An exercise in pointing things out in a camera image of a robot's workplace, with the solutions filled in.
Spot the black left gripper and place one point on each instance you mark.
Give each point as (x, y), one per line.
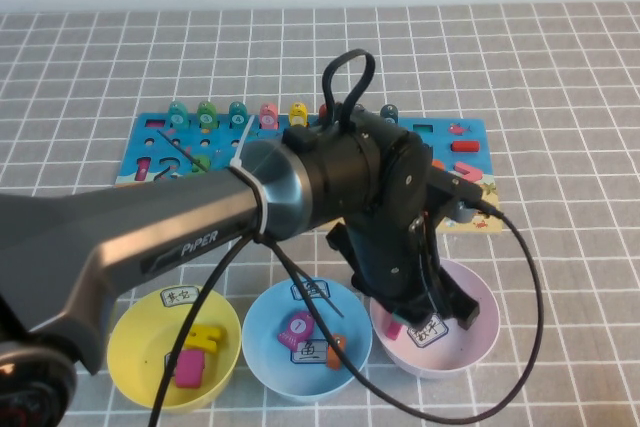
(390, 257)

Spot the teal wooden number two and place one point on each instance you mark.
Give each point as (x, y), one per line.
(398, 318)

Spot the pink plastic bowl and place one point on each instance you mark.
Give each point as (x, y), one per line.
(465, 352)

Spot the orange fish piece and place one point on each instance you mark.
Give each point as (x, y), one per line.
(336, 354)

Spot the magenta fish piece numbered one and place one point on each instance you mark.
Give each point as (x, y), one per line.
(295, 331)

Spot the blue plastic bowl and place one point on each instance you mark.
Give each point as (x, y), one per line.
(265, 362)

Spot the slate fish piece numbered nine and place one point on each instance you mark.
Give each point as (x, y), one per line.
(389, 114)

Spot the red fish piece numbered seven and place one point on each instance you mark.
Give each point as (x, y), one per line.
(323, 110)

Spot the yellow fish piece numbered six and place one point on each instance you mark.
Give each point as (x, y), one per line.
(298, 114)

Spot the pink fish piece numbered five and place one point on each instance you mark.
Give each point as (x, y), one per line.
(269, 116)

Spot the teal fish piece numbered four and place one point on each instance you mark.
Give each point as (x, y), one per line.
(238, 114)

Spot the yellow plastic bowl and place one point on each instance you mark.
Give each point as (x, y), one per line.
(135, 347)

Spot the green fish piece numbered three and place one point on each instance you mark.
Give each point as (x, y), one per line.
(206, 116)

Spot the teal fish piece numbered two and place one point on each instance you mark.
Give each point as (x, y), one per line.
(176, 116)

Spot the wooden number puzzle board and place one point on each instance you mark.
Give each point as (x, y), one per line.
(150, 147)

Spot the magenta wooden number one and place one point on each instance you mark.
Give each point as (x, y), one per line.
(394, 331)

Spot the orange wooden number ten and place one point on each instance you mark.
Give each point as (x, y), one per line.
(438, 164)

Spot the pink wooden greater-than sign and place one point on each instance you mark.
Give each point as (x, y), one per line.
(471, 172)

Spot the red wooden minus sign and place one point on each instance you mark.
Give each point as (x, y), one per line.
(465, 146)

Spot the yellow wooden equals sign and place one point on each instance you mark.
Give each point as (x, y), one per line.
(200, 336)

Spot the magenta wooden rectangle block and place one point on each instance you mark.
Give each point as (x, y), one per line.
(190, 369)

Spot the white zip tie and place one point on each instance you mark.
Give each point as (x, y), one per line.
(240, 152)

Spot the grey checked tablecloth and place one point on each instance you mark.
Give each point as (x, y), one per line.
(550, 97)

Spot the green wooden number three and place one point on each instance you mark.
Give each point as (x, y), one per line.
(202, 163)

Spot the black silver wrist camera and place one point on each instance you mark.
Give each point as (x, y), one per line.
(450, 184)

